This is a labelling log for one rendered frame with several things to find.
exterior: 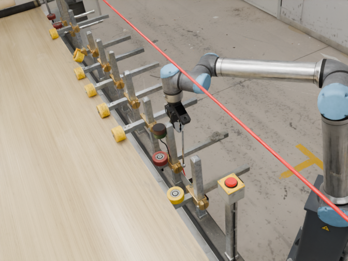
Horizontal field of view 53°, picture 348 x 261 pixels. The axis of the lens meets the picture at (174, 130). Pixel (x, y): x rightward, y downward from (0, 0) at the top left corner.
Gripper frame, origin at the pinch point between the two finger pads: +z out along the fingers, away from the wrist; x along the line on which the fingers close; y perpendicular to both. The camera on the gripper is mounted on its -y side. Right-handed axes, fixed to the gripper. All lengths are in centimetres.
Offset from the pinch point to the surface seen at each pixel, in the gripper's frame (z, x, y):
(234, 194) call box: -20, 9, -59
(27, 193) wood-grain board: 10, 79, 15
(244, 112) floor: 101, -108, 89
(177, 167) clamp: 13.7, 8.4, -9.1
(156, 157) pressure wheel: 10.0, 15.3, -0.3
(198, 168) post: -6.3, 7.9, -31.4
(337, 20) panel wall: 69, -258, 125
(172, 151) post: 4.2, 8.7, -6.3
